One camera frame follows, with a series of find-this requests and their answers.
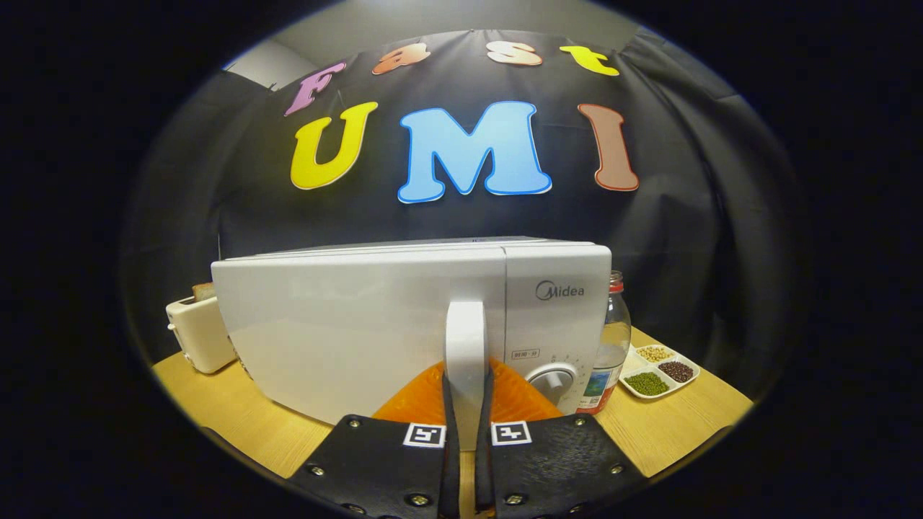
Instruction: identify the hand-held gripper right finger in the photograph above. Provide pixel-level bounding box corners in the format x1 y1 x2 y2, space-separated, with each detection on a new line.
474 358 650 519

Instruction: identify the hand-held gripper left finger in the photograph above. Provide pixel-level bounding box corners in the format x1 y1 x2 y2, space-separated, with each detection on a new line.
288 360 462 519

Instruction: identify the black backdrop cloth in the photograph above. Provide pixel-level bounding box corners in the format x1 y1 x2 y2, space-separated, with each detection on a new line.
123 29 805 397

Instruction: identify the white divided dish of beans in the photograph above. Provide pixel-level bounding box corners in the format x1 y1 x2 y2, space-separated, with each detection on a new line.
619 343 701 399

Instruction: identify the white toaster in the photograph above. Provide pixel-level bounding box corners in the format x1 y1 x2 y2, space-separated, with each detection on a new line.
166 294 239 374

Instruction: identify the clear bottle with red label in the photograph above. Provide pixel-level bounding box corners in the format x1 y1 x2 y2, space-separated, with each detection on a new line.
575 270 632 415

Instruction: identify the white microwave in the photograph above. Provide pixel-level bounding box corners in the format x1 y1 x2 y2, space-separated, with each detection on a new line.
211 236 614 451

